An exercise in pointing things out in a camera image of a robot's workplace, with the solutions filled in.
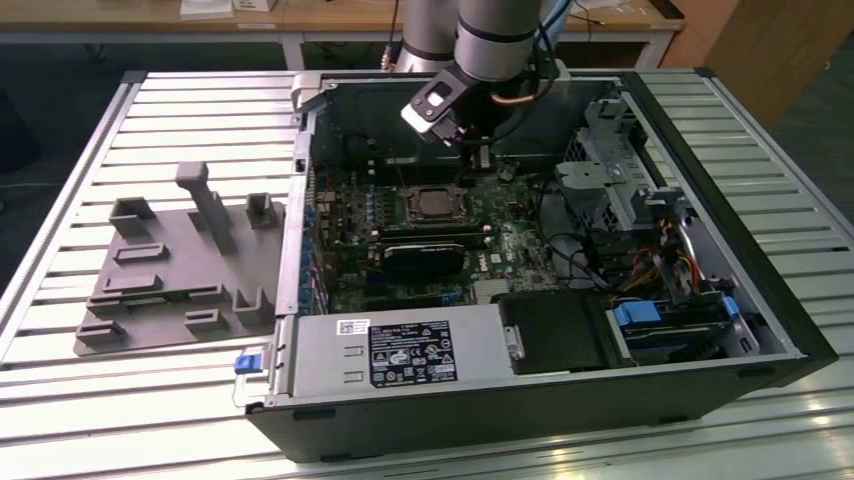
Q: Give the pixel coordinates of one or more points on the green motherboard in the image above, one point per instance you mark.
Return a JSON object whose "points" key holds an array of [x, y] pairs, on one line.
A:
{"points": [[521, 250]]}

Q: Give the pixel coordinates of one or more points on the black drive box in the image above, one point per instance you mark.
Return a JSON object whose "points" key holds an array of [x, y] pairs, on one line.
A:
{"points": [[561, 330]]}

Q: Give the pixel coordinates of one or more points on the grey power supply unit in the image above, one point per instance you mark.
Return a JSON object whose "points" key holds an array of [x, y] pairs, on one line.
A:
{"points": [[334, 360]]}

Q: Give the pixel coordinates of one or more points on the wooden desk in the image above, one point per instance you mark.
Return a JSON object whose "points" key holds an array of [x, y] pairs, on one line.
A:
{"points": [[301, 15]]}

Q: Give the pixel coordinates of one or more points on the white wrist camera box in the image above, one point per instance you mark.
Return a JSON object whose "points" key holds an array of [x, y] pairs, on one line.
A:
{"points": [[434, 107]]}

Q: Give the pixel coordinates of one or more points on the metal disk bay cage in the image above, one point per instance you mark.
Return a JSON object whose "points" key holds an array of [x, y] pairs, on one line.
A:
{"points": [[601, 185]]}

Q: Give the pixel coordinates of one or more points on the black RAM slot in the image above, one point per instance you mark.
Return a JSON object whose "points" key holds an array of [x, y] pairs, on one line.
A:
{"points": [[430, 175], [434, 239], [421, 161], [434, 230]]}

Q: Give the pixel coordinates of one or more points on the blue case latch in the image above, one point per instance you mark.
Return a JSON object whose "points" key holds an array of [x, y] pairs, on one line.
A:
{"points": [[247, 362]]}

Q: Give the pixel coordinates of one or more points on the black PC case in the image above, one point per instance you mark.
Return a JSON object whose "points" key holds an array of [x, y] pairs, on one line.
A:
{"points": [[468, 430]]}

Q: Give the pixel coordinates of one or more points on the grey parts rack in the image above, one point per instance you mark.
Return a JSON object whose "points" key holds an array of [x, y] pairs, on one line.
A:
{"points": [[174, 250]]}

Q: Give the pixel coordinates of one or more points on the blue disk carrier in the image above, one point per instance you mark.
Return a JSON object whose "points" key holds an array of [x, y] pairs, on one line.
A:
{"points": [[634, 312]]}

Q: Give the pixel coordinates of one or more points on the wooden cabinet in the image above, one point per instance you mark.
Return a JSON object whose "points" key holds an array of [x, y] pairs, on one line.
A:
{"points": [[768, 50]]}

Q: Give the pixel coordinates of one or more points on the black graphics card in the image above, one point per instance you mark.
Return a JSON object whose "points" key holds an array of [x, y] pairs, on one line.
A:
{"points": [[424, 260]]}

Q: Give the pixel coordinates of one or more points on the blue clip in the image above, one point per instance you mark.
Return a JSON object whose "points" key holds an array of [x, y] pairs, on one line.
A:
{"points": [[732, 307]]}

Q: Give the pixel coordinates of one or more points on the thin metal locking lever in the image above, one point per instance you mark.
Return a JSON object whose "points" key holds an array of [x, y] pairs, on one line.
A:
{"points": [[400, 177]]}

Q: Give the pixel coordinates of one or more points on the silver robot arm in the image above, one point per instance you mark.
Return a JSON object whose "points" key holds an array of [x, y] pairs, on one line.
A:
{"points": [[497, 40]]}

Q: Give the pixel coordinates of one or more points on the silver CPU plate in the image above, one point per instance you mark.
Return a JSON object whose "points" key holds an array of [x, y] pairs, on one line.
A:
{"points": [[434, 202]]}

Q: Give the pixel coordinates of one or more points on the CPU socket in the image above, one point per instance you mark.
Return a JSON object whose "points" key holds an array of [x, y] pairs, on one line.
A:
{"points": [[405, 222]]}

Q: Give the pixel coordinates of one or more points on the small silver heatsink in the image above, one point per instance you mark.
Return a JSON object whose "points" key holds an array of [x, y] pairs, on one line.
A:
{"points": [[494, 291]]}

